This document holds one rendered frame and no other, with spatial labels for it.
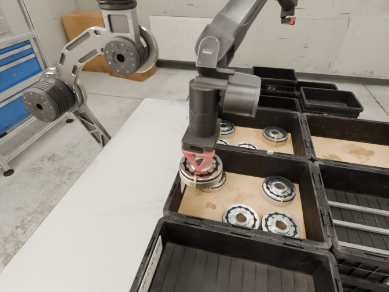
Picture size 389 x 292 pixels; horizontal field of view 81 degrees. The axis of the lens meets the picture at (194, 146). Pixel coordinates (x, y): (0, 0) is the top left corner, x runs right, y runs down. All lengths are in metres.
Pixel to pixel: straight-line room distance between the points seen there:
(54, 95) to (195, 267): 0.98
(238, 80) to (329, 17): 3.43
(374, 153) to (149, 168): 0.91
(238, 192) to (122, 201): 0.45
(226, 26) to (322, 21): 3.39
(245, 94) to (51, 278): 0.75
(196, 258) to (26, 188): 1.84
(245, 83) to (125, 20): 0.63
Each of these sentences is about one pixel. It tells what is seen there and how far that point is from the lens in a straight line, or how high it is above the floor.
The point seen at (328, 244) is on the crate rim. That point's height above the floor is 0.93.
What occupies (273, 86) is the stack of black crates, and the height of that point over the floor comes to 0.53.
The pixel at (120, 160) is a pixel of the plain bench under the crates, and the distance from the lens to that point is 1.12.
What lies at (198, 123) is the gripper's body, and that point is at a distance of 0.44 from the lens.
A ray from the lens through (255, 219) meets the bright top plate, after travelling 0.69.
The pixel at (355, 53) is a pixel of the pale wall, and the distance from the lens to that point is 4.06.
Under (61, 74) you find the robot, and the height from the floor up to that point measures 0.99.
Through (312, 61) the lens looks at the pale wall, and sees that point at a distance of 3.95.
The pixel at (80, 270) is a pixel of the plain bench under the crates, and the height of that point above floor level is 0.70.
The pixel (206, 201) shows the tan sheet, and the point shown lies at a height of 0.83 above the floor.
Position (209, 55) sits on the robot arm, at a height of 1.29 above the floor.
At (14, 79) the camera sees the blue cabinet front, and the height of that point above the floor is 0.65.
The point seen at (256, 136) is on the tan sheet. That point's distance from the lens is 1.03.
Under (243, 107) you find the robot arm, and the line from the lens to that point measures 0.41.
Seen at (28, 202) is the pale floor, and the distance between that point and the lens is 2.18.
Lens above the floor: 1.42
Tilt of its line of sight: 39 degrees down
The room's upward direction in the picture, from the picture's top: straight up
